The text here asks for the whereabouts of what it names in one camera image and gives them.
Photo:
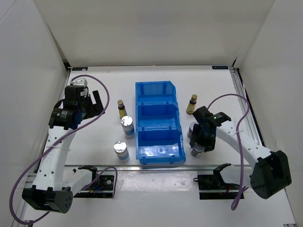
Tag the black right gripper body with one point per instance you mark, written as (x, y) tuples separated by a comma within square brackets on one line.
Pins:
[(200, 136)]

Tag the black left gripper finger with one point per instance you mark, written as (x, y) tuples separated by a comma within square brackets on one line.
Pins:
[(96, 109), (97, 97)]

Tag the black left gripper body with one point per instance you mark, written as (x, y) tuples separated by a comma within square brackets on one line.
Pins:
[(82, 106)]

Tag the sauce jar white lid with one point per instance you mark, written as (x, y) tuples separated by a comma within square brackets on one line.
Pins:
[(190, 130), (196, 151)]

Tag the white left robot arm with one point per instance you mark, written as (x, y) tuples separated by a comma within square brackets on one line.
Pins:
[(49, 192)]

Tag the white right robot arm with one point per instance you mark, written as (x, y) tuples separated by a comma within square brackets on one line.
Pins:
[(269, 171)]

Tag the yellow label bottle left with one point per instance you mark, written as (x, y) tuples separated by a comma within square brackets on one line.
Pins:
[(121, 109)]

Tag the yellow label bottle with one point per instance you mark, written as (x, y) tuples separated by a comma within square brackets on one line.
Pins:
[(121, 109), (192, 104)]

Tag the yellow label bottle right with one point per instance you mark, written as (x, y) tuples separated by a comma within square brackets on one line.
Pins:
[(192, 104)]

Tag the white bead jar far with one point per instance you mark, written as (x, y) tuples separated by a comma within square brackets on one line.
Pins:
[(128, 127)]

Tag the white bead jar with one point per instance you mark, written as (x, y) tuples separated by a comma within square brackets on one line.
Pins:
[(121, 150), (128, 127)]

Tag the blue three-compartment plastic bin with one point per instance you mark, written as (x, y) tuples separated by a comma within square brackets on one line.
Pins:
[(159, 136)]

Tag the white bead jar near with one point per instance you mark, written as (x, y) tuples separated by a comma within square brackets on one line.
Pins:
[(121, 150)]

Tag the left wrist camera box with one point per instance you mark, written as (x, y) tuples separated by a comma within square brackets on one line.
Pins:
[(79, 82)]

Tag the left side aluminium rail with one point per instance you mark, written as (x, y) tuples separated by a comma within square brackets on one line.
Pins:
[(51, 124)]

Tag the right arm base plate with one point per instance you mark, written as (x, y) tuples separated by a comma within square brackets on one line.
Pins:
[(211, 189)]

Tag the aluminium table edge rail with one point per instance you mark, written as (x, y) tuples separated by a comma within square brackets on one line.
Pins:
[(156, 168)]

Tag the right side aluminium rail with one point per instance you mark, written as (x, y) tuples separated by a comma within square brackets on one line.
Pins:
[(246, 113)]

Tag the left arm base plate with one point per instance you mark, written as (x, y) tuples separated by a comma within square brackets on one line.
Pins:
[(104, 186)]

